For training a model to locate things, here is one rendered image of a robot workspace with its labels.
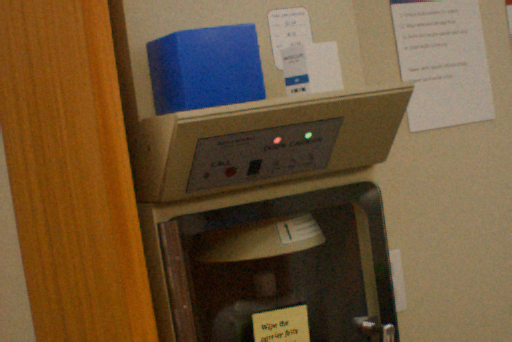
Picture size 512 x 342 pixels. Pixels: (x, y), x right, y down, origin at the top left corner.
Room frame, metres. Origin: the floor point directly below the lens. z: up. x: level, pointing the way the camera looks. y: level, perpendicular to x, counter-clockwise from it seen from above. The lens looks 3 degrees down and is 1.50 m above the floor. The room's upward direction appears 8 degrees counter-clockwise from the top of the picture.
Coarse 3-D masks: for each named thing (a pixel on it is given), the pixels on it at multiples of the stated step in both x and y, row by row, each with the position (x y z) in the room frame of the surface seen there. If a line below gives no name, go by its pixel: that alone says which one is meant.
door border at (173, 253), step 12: (168, 228) 1.25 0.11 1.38; (168, 240) 1.25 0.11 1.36; (180, 240) 1.26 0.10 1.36; (168, 252) 1.25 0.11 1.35; (180, 252) 1.26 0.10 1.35; (168, 264) 1.25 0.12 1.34; (180, 264) 1.26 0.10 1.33; (180, 276) 1.25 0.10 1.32; (180, 288) 1.25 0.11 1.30; (180, 300) 1.25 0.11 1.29; (180, 312) 1.25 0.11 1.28; (192, 312) 1.26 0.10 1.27; (180, 324) 1.25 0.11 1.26; (192, 324) 1.26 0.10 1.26; (180, 336) 1.25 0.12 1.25; (192, 336) 1.26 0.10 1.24
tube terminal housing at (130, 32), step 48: (144, 0) 1.27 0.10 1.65; (192, 0) 1.30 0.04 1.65; (240, 0) 1.33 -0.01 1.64; (288, 0) 1.35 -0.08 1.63; (336, 0) 1.39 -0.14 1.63; (144, 48) 1.27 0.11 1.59; (144, 96) 1.26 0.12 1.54; (144, 192) 1.27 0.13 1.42; (240, 192) 1.31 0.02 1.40; (288, 192) 1.34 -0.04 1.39; (144, 240) 1.30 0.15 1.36
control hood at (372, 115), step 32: (320, 96) 1.23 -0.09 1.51; (352, 96) 1.25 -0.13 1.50; (384, 96) 1.28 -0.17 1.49; (160, 128) 1.20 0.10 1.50; (192, 128) 1.17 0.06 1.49; (224, 128) 1.19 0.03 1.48; (256, 128) 1.22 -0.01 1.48; (352, 128) 1.29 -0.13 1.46; (384, 128) 1.32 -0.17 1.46; (160, 160) 1.21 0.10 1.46; (192, 160) 1.21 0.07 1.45; (352, 160) 1.34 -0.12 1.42; (384, 160) 1.37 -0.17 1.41; (160, 192) 1.23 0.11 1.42
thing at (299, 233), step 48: (336, 192) 1.35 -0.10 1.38; (192, 240) 1.26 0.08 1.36; (240, 240) 1.29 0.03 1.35; (288, 240) 1.32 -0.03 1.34; (336, 240) 1.35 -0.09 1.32; (384, 240) 1.38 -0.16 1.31; (192, 288) 1.26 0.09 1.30; (240, 288) 1.29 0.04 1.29; (288, 288) 1.32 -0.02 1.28; (336, 288) 1.34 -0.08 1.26; (384, 288) 1.38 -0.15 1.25; (240, 336) 1.28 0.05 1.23; (336, 336) 1.34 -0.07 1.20
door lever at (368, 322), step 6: (366, 318) 1.36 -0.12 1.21; (372, 318) 1.36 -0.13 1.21; (366, 324) 1.36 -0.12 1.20; (372, 324) 1.35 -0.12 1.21; (378, 324) 1.34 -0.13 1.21; (384, 324) 1.32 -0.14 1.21; (390, 324) 1.32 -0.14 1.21; (366, 330) 1.36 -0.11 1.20; (372, 330) 1.35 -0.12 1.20; (378, 330) 1.33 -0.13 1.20; (384, 330) 1.32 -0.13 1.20; (390, 330) 1.31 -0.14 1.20; (384, 336) 1.32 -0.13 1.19; (390, 336) 1.32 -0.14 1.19
